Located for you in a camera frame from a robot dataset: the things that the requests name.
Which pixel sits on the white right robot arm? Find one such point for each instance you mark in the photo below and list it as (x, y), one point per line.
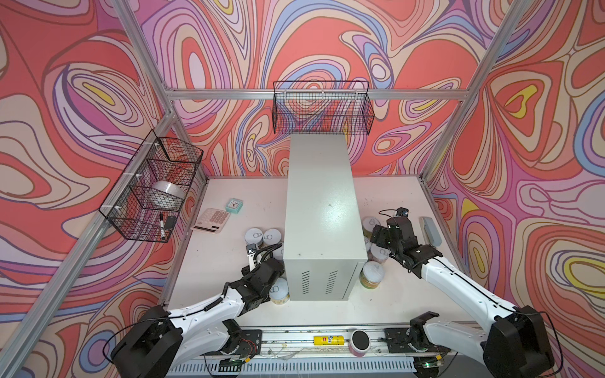
(510, 341)

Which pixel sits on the yellow green tin can right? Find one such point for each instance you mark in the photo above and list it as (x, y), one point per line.
(368, 225)

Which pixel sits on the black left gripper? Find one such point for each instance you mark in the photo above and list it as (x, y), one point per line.
(246, 273)

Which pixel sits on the green orange labelled can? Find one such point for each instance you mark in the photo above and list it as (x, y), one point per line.
(371, 275)

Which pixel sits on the yellow label sticker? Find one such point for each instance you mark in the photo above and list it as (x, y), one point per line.
(329, 340)

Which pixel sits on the aluminium frame post right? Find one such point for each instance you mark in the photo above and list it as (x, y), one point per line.
(495, 48)

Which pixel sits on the white labelled tin can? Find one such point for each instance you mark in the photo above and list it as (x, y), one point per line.
(271, 237)

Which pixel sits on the small hidden tin can right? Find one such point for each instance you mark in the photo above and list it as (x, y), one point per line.
(368, 245)

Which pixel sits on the aluminium frame post left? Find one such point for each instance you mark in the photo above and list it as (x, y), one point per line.
(171, 121)

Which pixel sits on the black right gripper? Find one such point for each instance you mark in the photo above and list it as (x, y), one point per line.
(383, 232)

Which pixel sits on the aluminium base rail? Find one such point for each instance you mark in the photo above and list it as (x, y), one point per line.
(290, 352)

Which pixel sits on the pink labelled tin can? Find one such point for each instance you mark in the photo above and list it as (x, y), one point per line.
(378, 254)

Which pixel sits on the mint green alarm clock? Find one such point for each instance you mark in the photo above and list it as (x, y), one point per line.
(234, 205)

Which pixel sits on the grey stapler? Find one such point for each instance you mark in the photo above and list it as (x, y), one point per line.
(431, 231)

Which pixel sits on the aluminium frame post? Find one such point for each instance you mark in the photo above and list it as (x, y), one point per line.
(495, 48)
(171, 121)

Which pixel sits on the grey metal cabinet box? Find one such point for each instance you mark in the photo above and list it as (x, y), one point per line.
(324, 243)

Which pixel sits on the blue labelled tin can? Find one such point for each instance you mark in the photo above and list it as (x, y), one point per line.
(279, 293)

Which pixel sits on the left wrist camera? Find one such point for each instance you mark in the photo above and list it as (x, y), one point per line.
(252, 250)

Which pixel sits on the pale tin can by cabinet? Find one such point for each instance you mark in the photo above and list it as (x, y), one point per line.
(278, 253)

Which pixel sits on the black wire basket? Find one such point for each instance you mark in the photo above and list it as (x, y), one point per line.
(133, 209)
(347, 114)

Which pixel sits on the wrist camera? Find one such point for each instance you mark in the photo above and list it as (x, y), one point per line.
(402, 212)
(252, 250)

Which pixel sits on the black wire basket left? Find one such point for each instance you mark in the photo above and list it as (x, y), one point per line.
(133, 209)

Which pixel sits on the aluminium frame back bar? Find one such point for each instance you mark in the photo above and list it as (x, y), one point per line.
(267, 94)

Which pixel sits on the yellow labelled tin can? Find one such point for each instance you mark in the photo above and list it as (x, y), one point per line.
(254, 235)

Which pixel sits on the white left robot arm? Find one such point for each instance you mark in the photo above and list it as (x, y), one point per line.
(163, 339)

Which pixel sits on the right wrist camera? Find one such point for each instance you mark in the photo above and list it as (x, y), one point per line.
(402, 212)

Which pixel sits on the black wire basket back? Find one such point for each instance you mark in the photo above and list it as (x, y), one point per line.
(347, 114)

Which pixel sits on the pink desk calculator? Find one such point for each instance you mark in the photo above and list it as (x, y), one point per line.
(211, 220)

